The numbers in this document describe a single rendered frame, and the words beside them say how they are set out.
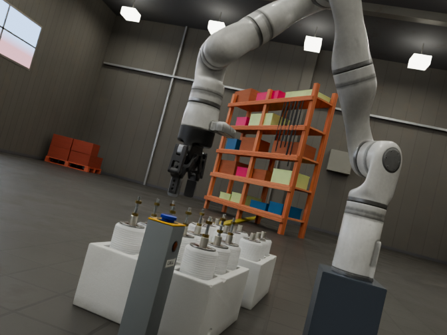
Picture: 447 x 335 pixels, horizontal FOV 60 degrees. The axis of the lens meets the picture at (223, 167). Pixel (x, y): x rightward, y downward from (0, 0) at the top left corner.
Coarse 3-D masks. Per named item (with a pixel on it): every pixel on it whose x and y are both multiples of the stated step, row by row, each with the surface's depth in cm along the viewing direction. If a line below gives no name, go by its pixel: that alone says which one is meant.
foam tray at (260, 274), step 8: (264, 256) 175; (272, 256) 182; (240, 264) 152; (248, 264) 151; (256, 264) 150; (264, 264) 155; (272, 264) 178; (256, 272) 150; (264, 272) 160; (272, 272) 184; (248, 280) 150; (256, 280) 149; (264, 280) 165; (248, 288) 150; (256, 288) 150; (264, 288) 171; (248, 296) 150; (256, 296) 155; (248, 304) 149
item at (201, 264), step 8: (192, 248) 104; (184, 256) 106; (192, 256) 104; (200, 256) 103; (208, 256) 104; (216, 256) 106; (184, 264) 105; (192, 264) 103; (200, 264) 103; (208, 264) 104; (184, 272) 104; (192, 272) 103; (200, 272) 103; (208, 272) 104
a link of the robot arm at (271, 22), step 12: (288, 0) 86; (300, 0) 88; (312, 0) 89; (264, 12) 81; (276, 12) 82; (288, 12) 84; (300, 12) 88; (312, 12) 91; (264, 24) 81; (276, 24) 82; (288, 24) 85; (264, 36) 82; (276, 36) 85
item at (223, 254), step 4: (216, 248) 115; (220, 252) 114; (224, 252) 115; (228, 252) 116; (220, 256) 114; (224, 256) 115; (228, 256) 117; (220, 260) 115; (224, 260) 115; (228, 260) 117; (216, 264) 114; (220, 264) 115; (224, 264) 116; (216, 268) 114; (220, 268) 115; (224, 268) 116; (216, 272) 114; (220, 272) 115; (224, 272) 117
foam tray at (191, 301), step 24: (96, 264) 109; (120, 264) 107; (96, 288) 108; (120, 288) 106; (192, 288) 99; (216, 288) 102; (240, 288) 128; (96, 312) 107; (120, 312) 105; (168, 312) 100; (192, 312) 98; (216, 312) 107
